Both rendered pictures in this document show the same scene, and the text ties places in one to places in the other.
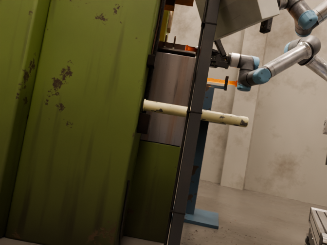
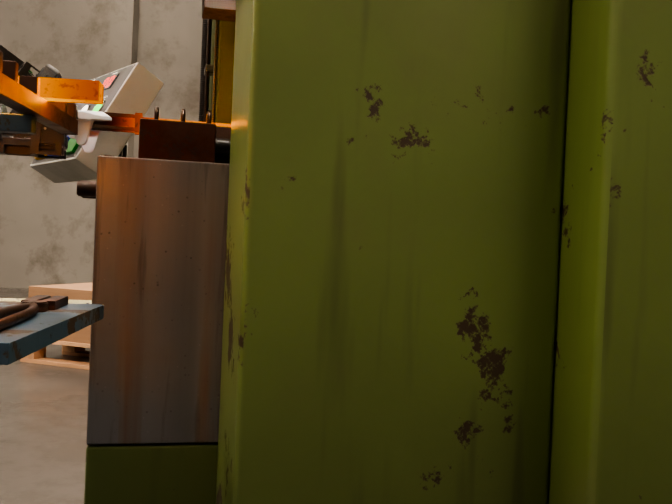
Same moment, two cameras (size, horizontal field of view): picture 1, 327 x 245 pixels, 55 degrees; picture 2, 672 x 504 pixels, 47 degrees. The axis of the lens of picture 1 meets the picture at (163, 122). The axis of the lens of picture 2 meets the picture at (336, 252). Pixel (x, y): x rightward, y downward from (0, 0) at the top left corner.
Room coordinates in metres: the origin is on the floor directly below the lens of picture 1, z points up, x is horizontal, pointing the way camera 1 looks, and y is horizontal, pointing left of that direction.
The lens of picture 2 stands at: (3.14, -0.08, 0.80)
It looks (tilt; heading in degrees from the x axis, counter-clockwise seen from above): 1 degrees down; 165
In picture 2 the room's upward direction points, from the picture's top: 2 degrees clockwise
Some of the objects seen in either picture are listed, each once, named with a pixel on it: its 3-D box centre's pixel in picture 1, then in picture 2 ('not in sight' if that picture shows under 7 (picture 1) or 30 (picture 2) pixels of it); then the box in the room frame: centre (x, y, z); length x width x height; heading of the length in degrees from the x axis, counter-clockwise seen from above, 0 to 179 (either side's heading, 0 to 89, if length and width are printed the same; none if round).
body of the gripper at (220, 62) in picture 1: (218, 59); (32, 131); (1.67, -0.24, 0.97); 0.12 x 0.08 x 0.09; 88
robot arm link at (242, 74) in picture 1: (246, 79); not in sight; (1.65, -0.40, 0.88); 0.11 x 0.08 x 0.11; 16
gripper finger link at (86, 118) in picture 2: not in sight; (84, 128); (1.74, -0.15, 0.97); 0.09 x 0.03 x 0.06; 52
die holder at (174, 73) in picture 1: (136, 97); (257, 295); (1.72, 0.17, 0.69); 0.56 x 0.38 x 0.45; 88
